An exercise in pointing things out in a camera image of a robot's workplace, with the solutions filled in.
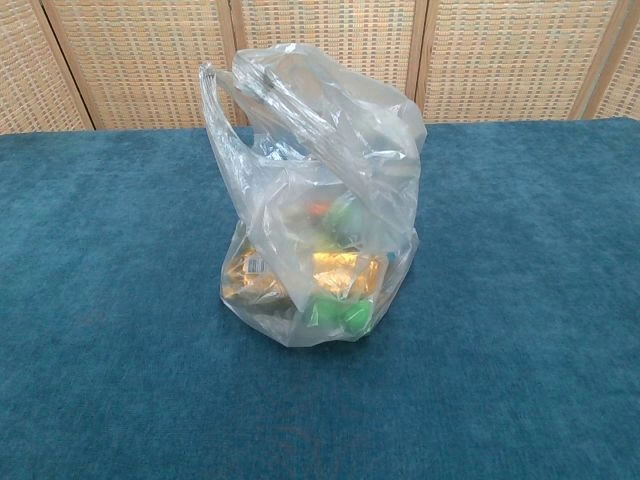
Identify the clear plastic shopping bag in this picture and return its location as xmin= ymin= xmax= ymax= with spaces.
xmin=198 ymin=42 xmax=428 ymax=347

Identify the blue velvet tablecloth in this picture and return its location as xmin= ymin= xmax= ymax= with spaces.
xmin=0 ymin=117 xmax=640 ymax=480

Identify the gold foil snack box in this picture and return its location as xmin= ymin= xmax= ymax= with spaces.
xmin=299 ymin=251 xmax=389 ymax=309

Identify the woven rattan folding screen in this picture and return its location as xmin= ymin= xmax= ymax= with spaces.
xmin=0 ymin=0 xmax=640 ymax=135

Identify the large green snack packet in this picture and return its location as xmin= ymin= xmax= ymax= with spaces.
xmin=305 ymin=294 xmax=374 ymax=335

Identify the small green snack packet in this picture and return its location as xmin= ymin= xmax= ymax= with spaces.
xmin=322 ymin=197 xmax=364 ymax=236

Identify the gold snack packet with label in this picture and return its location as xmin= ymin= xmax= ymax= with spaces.
xmin=223 ymin=244 xmax=296 ymax=314

